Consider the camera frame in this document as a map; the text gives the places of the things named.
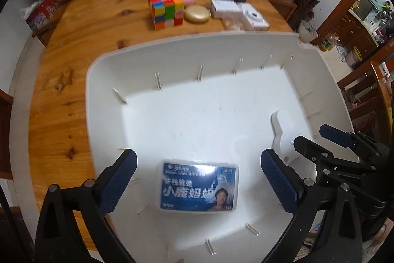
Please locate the gold round compact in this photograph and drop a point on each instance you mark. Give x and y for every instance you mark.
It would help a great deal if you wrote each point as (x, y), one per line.
(197, 15)

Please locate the wooden TV cabinet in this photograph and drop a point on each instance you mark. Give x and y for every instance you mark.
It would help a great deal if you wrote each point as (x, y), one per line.
(283, 7)

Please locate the clear plastic packet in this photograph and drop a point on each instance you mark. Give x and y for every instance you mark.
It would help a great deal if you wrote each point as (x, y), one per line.
(234, 25)

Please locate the wooden chair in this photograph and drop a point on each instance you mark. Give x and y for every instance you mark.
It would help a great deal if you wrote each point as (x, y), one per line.
(378, 81)

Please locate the dark patterned bin red rim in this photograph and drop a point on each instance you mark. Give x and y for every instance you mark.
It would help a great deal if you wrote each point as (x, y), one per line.
(304, 4)

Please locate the white plastic storage bin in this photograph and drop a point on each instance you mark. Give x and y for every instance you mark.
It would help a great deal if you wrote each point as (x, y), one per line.
(200, 115)

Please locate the clear box with blue label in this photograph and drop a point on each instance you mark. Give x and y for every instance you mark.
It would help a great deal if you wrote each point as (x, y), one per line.
(190, 189)

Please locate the colourful puzzle cube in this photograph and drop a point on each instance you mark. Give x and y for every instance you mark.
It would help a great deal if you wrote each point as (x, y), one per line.
(166, 10)

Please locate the wooden kitchen cabinet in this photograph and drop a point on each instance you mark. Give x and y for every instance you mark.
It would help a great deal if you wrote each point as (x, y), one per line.
(363, 32)

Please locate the pink cylindrical case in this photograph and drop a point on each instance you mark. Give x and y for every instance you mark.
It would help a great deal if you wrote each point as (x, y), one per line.
(189, 0)

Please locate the white box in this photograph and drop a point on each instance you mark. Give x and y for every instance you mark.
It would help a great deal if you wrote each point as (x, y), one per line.
(224, 8)

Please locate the white toy camera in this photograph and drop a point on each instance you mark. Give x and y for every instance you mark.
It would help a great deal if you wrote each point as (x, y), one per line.
(254, 18)

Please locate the white plastic gadget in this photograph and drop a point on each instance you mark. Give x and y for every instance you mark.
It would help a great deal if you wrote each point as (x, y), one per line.
(281, 127)

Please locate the white waste bucket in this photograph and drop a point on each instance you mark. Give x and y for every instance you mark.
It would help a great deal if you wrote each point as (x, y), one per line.
(307, 32)

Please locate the red printed box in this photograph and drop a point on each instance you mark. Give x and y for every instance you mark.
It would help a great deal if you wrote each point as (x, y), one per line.
(41, 15)

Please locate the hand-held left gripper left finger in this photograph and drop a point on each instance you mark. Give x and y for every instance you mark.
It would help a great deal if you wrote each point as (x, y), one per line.
(121, 179)

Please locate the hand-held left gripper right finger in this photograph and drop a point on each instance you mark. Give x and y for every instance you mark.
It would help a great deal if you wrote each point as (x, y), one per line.
(278, 181)

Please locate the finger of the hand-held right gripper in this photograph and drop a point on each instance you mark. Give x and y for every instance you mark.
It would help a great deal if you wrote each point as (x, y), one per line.
(335, 135)
(311, 148)

